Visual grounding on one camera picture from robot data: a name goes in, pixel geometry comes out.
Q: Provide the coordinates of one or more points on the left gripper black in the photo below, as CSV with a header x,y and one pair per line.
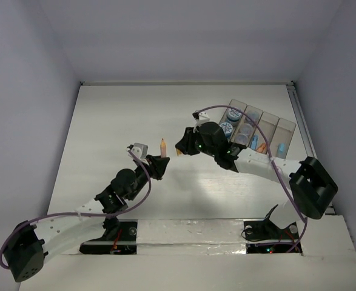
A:
x,y
152,165

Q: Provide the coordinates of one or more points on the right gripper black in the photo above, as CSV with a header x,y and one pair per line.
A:
x,y
185,144

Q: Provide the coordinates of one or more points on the orange marker pen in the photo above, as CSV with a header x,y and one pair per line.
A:
x,y
163,149

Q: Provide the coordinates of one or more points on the blue lid round jar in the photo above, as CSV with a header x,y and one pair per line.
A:
x,y
227,129
233,115

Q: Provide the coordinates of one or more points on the clear jar of clips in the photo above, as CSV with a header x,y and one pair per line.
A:
x,y
252,116
246,129
242,139

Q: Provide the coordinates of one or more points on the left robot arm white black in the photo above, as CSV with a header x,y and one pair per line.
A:
x,y
34,242

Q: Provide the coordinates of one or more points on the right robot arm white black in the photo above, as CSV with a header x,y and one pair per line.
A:
x,y
308,186

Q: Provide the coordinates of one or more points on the clear four-compartment organizer tray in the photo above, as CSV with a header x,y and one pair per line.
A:
x,y
270,129

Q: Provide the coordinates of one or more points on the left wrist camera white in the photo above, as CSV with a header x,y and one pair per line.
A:
x,y
137,150

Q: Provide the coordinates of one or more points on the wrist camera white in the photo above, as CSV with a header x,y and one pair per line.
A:
x,y
137,150
200,118

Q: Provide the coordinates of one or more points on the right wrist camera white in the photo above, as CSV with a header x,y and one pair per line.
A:
x,y
200,118

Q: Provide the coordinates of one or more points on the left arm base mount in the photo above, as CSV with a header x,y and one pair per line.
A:
x,y
119,238

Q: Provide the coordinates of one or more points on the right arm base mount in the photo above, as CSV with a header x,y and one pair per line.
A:
x,y
264,237

